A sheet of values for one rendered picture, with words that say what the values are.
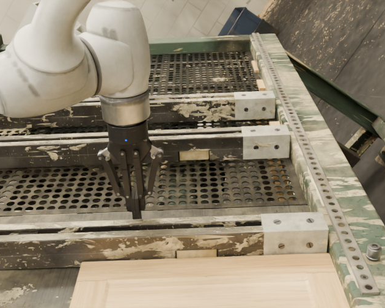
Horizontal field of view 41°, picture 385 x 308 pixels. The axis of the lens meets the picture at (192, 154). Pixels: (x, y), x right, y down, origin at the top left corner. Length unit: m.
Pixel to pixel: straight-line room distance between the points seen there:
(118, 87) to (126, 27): 0.10
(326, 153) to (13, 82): 0.83
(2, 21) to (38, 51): 5.44
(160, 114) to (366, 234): 0.80
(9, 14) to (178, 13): 1.85
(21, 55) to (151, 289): 0.47
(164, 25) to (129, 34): 5.21
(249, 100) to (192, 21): 4.53
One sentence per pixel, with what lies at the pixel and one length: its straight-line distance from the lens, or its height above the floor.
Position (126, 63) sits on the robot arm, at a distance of 0.88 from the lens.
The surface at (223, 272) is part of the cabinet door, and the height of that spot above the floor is 1.06.
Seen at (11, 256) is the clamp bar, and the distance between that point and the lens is 1.10.
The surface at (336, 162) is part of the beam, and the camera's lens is 1.32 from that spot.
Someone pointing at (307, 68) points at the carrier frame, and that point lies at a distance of 2.48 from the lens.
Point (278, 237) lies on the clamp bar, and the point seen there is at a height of 1.00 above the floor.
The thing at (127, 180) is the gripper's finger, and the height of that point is 1.29.
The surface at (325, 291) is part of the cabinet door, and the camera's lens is 0.98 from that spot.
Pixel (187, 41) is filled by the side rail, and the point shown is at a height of 1.13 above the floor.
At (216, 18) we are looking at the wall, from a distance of 6.14.
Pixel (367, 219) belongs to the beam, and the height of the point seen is 0.84.
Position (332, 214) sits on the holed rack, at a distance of 1.11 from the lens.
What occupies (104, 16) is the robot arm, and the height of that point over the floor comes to 1.48.
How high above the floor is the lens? 1.48
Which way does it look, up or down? 16 degrees down
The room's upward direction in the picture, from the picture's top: 60 degrees counter-clockwise
